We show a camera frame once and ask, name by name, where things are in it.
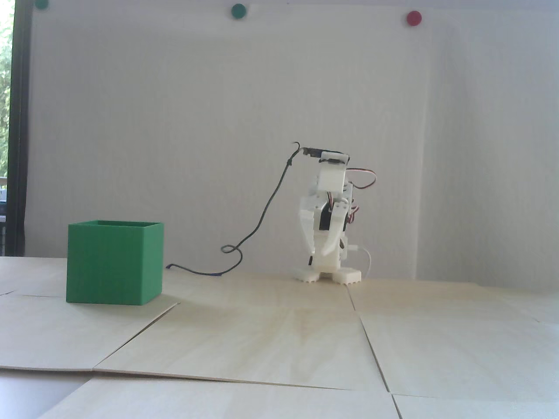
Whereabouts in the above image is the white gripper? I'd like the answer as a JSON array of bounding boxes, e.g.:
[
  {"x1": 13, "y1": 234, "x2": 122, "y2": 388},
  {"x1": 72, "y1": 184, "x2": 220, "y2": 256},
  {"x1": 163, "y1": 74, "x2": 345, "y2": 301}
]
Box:
[{"x1": 299, "y1": 165, "x2": 354, "y2": 258}]

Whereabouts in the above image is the green box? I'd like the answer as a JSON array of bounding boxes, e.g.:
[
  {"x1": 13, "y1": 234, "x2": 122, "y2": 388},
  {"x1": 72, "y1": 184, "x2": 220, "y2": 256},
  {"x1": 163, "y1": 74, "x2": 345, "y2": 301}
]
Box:
[{"x1": 66, "y1": 220, "x2": 164, "y2": 305}]

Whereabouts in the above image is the white power cable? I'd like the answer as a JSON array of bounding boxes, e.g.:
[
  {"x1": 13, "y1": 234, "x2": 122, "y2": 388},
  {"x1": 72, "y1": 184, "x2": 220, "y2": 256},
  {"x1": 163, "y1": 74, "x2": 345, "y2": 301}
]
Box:
[{"x1": 356, "y1": 245, "x2": 373, "y2": 278}]

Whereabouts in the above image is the red black wrist servo wire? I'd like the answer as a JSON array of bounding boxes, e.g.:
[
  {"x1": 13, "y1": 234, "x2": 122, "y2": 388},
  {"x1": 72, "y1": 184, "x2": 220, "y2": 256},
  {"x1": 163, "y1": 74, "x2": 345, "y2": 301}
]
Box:
[{"x1": 347, "y1": 168, "x2": 377, "y2": 190}]

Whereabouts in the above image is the black camera cable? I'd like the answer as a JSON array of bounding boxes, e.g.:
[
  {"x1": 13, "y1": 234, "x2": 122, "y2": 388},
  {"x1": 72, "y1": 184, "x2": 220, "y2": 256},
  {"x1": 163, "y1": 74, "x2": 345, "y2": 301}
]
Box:
[{"x1": 165, "y1": 142, "x2": 306, "y2": 276}]

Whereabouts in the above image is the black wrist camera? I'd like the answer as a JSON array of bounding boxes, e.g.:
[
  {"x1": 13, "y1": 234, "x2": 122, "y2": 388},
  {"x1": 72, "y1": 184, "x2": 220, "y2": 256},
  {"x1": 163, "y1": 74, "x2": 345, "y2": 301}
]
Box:
[{"x1": 303, "y1": 147, "x2": 351, "y2": 166}]

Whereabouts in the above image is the dark window frame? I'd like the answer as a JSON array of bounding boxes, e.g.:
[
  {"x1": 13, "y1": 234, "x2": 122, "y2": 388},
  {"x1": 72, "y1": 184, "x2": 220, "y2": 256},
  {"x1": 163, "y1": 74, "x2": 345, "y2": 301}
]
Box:
[{"x1": 4, "y1": 0, "x2": 33, "y2": 257}]

